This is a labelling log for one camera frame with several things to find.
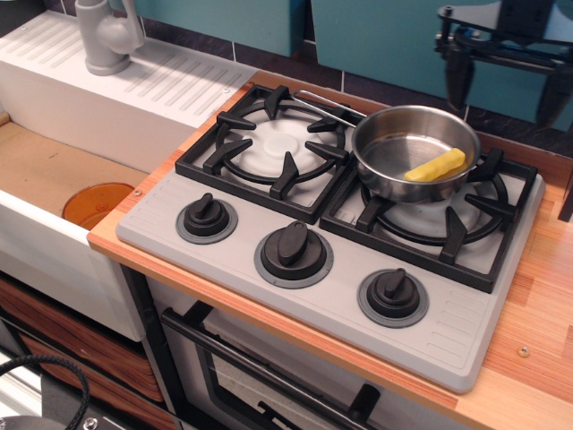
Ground orange plastic plate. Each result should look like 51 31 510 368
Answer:
62 182 134 230

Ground black left stove knob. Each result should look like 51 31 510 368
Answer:
175 193 238 245

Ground white toy sink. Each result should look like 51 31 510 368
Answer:
1 12 254 341

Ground black middle stove knob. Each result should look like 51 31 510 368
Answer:
254 221 334 289

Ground grey toy faucet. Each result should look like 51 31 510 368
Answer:
75 0 145 76

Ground black right burner grate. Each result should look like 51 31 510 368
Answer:
320 148 543 293

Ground wood grain drawer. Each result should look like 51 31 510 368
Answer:
1 273 176 429

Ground black left burner grate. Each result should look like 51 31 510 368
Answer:
175 85 361 223

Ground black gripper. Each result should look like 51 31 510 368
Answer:
435 1 572 129

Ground brass screw in counter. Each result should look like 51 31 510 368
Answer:
517 347 530 358

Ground black burner grate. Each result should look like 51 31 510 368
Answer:
175 85 361 223
320 148 543 293

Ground black stove knob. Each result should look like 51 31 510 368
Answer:
254 221 334 289
357 268 430 329
175 193 238 245

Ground black braided cable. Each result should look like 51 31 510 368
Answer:
0 355 90 430

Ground yellow toy fry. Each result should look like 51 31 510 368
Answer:
404 148 466 182

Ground black right stove knob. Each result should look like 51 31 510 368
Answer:
357 268 430 329

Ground stainless steel pan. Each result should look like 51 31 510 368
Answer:
292 90 482 204

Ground toy oven door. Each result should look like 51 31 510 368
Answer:
160 302 458 429

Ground grey toy stove top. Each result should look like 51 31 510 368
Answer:
115 84 547 395

